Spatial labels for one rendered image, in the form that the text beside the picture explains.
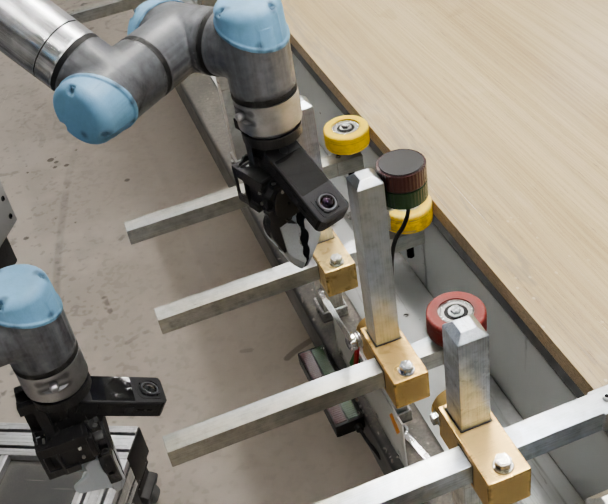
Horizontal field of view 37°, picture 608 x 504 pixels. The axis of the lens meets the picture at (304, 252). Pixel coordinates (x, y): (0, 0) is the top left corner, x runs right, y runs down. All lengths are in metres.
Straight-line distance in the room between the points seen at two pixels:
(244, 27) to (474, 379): 0.43
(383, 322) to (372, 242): 0.14
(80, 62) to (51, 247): 2.14
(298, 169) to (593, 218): 0.51
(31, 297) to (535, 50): 1.14
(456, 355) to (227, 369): 1.59
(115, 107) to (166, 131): 2.55
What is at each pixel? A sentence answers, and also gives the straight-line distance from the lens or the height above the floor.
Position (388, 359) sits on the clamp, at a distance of 1.22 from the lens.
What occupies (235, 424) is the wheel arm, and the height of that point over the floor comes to 0.86.
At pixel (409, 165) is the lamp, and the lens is 1.08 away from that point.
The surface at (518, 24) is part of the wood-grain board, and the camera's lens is 1.90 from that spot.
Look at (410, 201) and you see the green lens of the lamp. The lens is 1.09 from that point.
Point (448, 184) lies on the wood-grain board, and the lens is 1.45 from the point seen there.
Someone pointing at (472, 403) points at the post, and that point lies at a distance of 0.98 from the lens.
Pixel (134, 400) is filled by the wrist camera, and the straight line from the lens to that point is 1.11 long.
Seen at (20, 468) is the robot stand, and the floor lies 0.21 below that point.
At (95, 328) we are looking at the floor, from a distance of 2.72.
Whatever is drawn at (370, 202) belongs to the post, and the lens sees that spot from 1.08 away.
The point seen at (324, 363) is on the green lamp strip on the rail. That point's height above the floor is 0.70.
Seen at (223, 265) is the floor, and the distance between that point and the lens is 2.79.
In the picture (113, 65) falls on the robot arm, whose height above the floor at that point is 1.34.
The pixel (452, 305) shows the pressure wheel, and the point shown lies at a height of 0.90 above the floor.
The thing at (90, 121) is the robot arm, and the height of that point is 1.31.
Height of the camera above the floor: 1.76
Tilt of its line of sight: 39 degrees down
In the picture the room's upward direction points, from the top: 10 degrees counter-clockwise
